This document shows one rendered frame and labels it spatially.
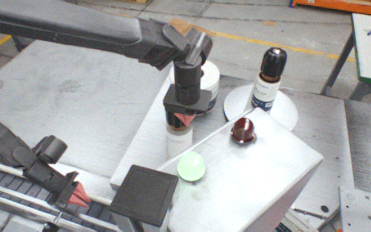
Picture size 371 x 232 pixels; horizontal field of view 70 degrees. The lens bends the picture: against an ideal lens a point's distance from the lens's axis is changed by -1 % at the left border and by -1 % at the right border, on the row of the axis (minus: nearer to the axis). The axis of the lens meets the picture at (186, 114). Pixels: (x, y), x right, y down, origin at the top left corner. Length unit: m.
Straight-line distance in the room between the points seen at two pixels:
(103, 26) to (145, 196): 0.31
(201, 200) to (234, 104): 0.93
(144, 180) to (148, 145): 0.79
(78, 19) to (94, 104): 0.87
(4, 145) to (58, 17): 0.42
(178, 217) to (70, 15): 0.33
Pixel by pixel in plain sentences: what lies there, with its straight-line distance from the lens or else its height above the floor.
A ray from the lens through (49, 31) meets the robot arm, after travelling 0.44.
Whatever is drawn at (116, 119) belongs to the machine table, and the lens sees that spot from 1.20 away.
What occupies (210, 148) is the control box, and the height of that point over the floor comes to 1.47.
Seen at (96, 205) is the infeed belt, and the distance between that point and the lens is 0.94.
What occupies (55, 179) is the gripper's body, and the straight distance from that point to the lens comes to 0.83.
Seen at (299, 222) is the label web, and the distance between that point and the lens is 0.76.
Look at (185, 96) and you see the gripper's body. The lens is 0.57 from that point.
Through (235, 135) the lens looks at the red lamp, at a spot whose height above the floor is 1.48.
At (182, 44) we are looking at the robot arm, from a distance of 0.52.
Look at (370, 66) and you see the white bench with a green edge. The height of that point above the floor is 0.80.
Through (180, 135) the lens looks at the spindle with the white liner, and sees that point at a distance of 0.81.
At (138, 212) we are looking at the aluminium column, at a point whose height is 1.50.
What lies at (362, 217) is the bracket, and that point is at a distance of 0.71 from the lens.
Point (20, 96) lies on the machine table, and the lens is 1.49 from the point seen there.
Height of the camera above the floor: 1.70
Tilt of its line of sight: 48 degrees down
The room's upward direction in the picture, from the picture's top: straight up
